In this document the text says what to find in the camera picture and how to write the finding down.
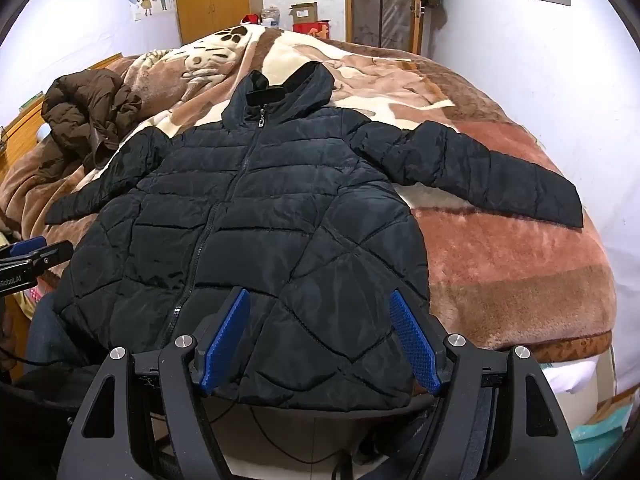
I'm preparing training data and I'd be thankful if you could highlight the brown puffer jacket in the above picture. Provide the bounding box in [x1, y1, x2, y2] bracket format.
[41, 69, 143, 171]

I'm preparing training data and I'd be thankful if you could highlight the person's leg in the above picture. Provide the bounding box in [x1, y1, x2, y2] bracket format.
[22, 292, 103, 373]

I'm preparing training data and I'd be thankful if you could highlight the cardboard box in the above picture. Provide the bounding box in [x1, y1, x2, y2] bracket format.
[289, 2, 318, 25]

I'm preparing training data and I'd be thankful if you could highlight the teal plastic bag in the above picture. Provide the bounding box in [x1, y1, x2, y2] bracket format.
[570, 400, 636, 461]

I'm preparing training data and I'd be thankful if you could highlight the red box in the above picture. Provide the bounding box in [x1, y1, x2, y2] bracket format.
[292, 21, 331, 41]

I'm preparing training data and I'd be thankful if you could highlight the brown printed blanket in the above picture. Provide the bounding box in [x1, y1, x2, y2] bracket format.
[0, 25, 617, 356]

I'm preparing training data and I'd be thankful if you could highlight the black puffer jacket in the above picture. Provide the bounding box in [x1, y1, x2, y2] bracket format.
[44, 61, 585, 411]

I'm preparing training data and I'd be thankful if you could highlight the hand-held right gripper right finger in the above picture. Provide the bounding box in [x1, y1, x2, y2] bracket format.
[389, 289, 583, 480]

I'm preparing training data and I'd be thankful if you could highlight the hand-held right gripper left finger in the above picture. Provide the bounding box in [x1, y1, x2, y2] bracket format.
[57, 287, 251, 480]

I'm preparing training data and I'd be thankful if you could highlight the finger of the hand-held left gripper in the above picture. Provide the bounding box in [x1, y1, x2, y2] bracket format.
[9, 236, 48, 260]
[0, 241, 74, 275]

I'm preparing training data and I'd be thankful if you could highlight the black cable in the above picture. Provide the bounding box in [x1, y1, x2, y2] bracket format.
[249, 404, 313, 461]

